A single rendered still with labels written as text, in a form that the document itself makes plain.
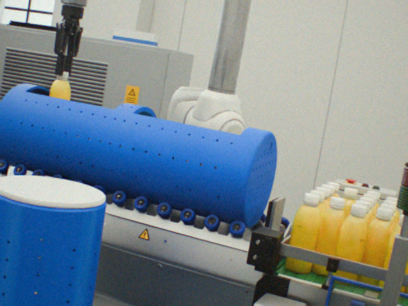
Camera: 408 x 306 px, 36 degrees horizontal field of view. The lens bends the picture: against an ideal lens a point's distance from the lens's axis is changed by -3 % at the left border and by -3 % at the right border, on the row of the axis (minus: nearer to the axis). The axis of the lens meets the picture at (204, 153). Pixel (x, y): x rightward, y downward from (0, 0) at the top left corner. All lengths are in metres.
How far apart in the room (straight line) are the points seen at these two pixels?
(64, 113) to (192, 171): 0.46
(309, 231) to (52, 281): 0.66
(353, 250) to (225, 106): 0.82
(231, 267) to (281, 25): 3.05
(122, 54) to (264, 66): 1.40
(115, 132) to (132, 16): 2.74
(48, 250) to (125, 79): 2.16
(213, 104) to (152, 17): 2.66
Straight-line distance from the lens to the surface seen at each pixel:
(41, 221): 1.46
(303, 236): 1.68
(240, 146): 1.76
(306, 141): 4.61
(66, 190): 1.59
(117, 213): 1.93
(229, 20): 2.28
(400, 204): 1.41
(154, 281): 1.92
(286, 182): 4.65
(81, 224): 1.49
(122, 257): 1.94
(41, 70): 3.75
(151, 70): 3.50
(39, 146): 2.03
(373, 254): 1.70
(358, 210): 1.66
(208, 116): 2.26
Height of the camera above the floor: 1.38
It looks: 7 degrees down
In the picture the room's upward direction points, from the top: 10 degrees clockwise
